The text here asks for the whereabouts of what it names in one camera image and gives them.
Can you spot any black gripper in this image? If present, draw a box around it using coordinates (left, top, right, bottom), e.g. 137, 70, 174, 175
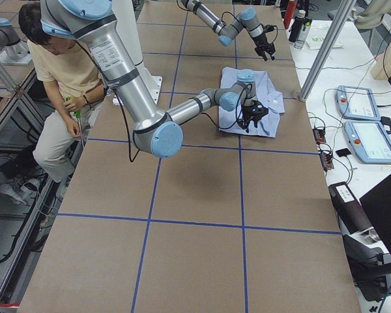
252, 31, 276, 61
237, 100, 268, 132

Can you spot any blue striped button shirt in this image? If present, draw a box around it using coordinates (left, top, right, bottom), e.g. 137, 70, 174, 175
219, 67, 285, 138

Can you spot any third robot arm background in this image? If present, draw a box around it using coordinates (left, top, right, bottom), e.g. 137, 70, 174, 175
0, 18, 31, 66

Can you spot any clear plastic water bottle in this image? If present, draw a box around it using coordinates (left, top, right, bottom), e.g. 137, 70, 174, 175
294, 17, 312, 49

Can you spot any black insulated bottle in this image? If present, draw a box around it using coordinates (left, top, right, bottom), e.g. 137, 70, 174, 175
289, 10, 306, 42

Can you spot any red cylinder bottle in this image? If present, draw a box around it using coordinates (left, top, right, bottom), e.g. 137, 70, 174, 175
283, 0, 297, 29

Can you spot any upper blue teach pendant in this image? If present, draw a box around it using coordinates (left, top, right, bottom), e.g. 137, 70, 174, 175
335, 85, 381, 121

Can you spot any blue teach pendant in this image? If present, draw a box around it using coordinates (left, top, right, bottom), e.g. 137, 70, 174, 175
344, 121, 391, 164
335, 85, 381, 121

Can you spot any lower blue teach pendant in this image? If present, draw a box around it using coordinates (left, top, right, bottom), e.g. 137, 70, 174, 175
344, 121, 391, 164

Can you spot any black box with label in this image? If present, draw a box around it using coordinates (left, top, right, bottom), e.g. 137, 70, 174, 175
328, 182, 372, 233

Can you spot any black monitor screen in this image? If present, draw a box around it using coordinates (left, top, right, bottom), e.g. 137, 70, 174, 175
360, 174, 391, 253

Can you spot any person in beige shirt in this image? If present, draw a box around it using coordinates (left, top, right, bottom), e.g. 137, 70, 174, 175
18, 2, 106, 196

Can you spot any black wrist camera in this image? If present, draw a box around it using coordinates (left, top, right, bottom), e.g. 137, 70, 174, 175
263, 24, 278, 33

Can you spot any black braided right cable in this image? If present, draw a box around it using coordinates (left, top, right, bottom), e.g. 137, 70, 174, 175
74, 38, 253, 163

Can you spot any black braided cable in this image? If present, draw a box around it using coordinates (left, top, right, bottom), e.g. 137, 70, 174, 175
221, 11, 280, 45
74, 38, 253, 163

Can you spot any black braided left cable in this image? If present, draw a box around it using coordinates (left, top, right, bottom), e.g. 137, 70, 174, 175
221, 11, 280, 45

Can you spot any grey aluminium frame post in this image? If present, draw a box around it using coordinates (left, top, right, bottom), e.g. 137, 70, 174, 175
298, 0, 356, 102

